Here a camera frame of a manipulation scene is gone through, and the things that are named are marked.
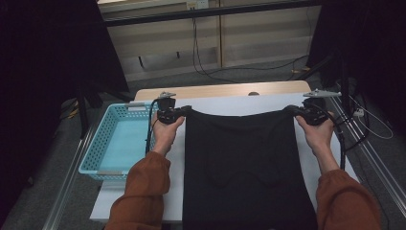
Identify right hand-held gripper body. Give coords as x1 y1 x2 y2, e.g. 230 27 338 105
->
301 88 342 127

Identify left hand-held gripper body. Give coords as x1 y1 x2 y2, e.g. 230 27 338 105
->
156 91 185 125

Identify light blue perforated basket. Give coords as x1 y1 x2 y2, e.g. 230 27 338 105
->
78 102 161 182

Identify black t-shirt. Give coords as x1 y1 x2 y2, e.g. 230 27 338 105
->
181 104 320 230

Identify person's left hand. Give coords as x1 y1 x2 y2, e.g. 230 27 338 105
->
151 116 186 157

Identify person's right hand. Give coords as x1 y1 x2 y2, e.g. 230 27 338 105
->
295 116 336 157

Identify black metal stand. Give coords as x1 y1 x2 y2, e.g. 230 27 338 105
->
293 54 352 109
76 85 135 138

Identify beige wooden cabinet counter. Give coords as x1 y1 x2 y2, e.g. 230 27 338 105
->
97 0 322 82

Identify black curtain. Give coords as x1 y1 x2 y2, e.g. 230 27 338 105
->
307 0 406 135
0 0 130 205

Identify left hand-held gripper cable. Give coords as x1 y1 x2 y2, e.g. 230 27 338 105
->
145 99 161 156

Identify hand-held gripper cable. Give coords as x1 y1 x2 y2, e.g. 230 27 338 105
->
145 99 161 156
319 104 348 172

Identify right hand-held gripper cable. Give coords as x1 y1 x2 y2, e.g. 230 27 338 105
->
319 104 348 172

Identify black floor cable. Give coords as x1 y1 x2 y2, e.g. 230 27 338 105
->
334 92 372 152

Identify black power cable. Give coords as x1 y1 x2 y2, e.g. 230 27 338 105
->
193 9 310 76
191 9 234 84

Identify white cable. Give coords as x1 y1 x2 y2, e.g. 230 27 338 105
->
349 95 395 141

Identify aluminium rail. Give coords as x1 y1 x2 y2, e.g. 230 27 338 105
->
325 95 406 219
41 127 97 230

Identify white wall socket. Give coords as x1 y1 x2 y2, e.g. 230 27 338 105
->
186 0 210 10

